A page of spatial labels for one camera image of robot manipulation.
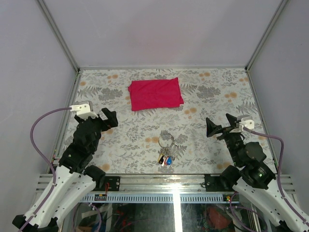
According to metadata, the aluminium mounting rail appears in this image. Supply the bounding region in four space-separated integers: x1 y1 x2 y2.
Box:
35 174 296 194

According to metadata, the white slotted cable duct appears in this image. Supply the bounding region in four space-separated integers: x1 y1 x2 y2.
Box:
80 193 225 203

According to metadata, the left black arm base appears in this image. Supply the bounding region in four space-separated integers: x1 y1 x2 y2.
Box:
84 165 121 192

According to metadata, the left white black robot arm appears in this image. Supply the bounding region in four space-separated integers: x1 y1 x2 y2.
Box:
13 103 118 232

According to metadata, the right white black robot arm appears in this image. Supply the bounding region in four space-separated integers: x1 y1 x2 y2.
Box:
205 114 309 232

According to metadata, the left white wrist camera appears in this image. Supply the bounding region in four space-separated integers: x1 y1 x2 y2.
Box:
70 101 98 120

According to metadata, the silver wire keyring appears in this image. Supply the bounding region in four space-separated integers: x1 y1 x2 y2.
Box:
158 133 179 148

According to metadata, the aluminium frame post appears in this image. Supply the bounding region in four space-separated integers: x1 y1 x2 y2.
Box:
245 0 290 71
35 0 80 73

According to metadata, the folded red cloth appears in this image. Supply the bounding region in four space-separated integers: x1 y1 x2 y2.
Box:
128 77 184 111

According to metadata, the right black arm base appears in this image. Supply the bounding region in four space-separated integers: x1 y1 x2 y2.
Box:
204 165 240 192

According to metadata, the right aluminium frame post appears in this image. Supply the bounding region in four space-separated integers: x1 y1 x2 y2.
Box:
245 0 290 71

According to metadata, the left aluminium frame post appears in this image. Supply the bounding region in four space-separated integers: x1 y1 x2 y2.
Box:
35 0 80 73

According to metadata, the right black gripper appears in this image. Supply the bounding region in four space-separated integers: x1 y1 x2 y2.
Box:
205 113 243 165

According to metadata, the floral patterned table mat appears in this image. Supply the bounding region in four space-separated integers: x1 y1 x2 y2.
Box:
74 68 264 174

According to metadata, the bunch of metal keys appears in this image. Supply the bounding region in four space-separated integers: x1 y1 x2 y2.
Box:
157 148 175 166

